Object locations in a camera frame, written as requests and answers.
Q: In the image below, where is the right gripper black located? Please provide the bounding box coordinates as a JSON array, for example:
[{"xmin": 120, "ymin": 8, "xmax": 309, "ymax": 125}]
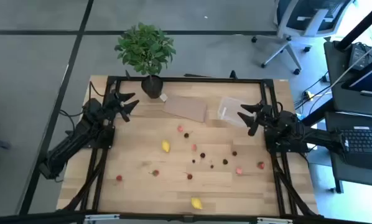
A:
[{"xmin": 236, "ymin": 103, "xmax": 276, "ymax": 137}]

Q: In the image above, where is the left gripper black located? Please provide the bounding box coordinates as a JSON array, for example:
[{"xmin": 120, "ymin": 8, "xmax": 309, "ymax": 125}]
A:
[{"xmin": 104, "ymin": 90, "xmax": 141, "ymax": 123}]

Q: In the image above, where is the clear plastic tupperware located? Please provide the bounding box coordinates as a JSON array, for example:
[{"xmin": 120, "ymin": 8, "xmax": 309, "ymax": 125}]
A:
[{"xmin": 217, "ymin": 96, "xmax": 252, "ymax": 128}]

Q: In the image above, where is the green plant in black pot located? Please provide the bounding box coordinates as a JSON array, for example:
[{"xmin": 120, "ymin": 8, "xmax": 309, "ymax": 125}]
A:
[{"xmin": 114, "ymin": 22, "xmax": 177, "ymax": 100}]

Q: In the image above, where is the beige folded cloth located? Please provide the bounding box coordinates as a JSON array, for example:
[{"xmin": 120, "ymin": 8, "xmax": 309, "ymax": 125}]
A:
[{"xmin": 162, "ymin": 95, "xmax": 208, "ymax": 123}]

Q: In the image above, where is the black desk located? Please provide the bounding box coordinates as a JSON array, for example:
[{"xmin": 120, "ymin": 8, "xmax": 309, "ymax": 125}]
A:
[
  {"xmin": 325, "ymin": 111, "xmax": 372, "ymax": 194},
  {"xmin": 323, "ymin": 40, "xmax": 372, "ymax": 118}
]

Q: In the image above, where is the white grey office chair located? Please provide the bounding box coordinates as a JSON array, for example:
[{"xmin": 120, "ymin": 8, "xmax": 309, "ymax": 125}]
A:
[{"xmin": 251, "ymin": 0, "xmax": 356, "ymax": 76}]

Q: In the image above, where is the black keyboard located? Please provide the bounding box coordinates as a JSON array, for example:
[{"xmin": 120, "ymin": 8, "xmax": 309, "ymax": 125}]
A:
[{"xmin": 341, "ymin": 125, "xmax": 372, "ymax": 171}]

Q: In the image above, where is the thin white rod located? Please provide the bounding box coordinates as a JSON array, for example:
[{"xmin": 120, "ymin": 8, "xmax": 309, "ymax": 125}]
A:
[{"xmin": 328, "ymin": 37, "xmax": 372, "ymax": 87}]

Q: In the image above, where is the black power adapter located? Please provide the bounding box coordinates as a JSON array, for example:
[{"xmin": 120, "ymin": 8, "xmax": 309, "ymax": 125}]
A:
[{"xmin": 348, "ymin": 42, "xmax": 372, "ymax": 71}]

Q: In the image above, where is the black aluminium table frame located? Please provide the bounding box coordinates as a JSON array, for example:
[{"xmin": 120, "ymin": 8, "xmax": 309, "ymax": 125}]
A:
[{"xmin": 0, "ymin": 75, "xmax": 372, "ymax": 224}]

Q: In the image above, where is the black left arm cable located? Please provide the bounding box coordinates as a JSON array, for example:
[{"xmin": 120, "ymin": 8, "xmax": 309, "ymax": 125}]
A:
[{"xmin": 58, "ymin": 108, "xmax": 86, "ymax": 121}]

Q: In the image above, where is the black floor power cable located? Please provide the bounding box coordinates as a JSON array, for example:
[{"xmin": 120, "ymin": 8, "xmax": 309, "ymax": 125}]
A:
[{"xmin": 294, "ymin": 72, "xmax": 333, "ymax": 116}]

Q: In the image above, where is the silver metal bracket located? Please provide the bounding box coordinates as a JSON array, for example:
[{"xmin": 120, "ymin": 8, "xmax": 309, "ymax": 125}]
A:
[
  {"xmin": 84, "ymin": 213, "xmax": 121, "ymax": 222},
  {"xmin": 256, "ymin": 217, "xmax": 294, "ymax": 224}
]

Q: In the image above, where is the black vertical post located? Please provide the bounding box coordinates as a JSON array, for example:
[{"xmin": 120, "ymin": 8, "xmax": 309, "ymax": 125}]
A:
[{"xmin": 334, "ymin": 0, "xmax": 372, "ymax": 52}]

